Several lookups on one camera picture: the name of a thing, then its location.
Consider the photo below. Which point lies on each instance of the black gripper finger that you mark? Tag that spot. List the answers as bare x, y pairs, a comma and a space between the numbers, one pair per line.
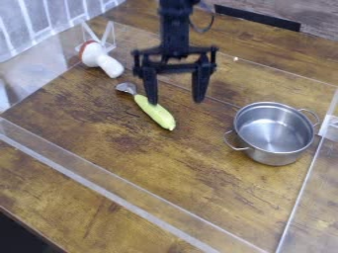
150, 78
200, 78

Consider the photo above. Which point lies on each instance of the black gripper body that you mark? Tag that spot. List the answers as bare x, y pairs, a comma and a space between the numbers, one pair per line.
175, 55

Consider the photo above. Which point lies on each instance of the green handled metal spoon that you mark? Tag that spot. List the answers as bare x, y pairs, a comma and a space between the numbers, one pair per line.
158, 113

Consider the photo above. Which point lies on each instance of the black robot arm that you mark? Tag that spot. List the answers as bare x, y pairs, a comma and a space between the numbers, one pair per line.
180, 7

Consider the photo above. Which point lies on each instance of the clear acrylic stand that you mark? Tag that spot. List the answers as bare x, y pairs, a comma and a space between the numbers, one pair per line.
92, 34

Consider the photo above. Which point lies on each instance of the white mushroom toy red cap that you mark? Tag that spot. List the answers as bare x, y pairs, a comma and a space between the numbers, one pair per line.
94, 56

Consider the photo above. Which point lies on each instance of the black bar on table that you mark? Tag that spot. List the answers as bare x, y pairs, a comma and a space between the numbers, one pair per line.
258, 18

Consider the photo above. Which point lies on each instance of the stainless steel pot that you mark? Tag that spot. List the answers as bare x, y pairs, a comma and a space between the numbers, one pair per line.
271, 132

